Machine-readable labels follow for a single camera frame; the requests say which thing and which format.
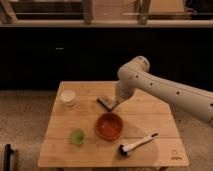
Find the black object at floor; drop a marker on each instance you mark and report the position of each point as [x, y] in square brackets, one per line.
[8, 151]

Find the small green cup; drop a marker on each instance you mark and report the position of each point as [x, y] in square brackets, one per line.
[77, 137]

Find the dark brown rectangular block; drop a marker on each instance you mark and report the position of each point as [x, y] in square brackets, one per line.
[104, 103]

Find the white handled dish brush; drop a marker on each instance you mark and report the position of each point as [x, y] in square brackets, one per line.
[124, 150]

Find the grey towel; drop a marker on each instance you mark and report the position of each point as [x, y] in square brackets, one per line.
[113, 106]

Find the wooden table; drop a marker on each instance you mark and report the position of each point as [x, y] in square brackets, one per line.
[140, 133]

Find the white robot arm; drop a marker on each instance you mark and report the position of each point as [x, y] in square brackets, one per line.
[135, 75]

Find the red bowl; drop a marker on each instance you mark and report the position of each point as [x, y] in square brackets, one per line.
[109, 126]

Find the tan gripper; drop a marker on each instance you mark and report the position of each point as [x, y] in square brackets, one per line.
[116, 100]

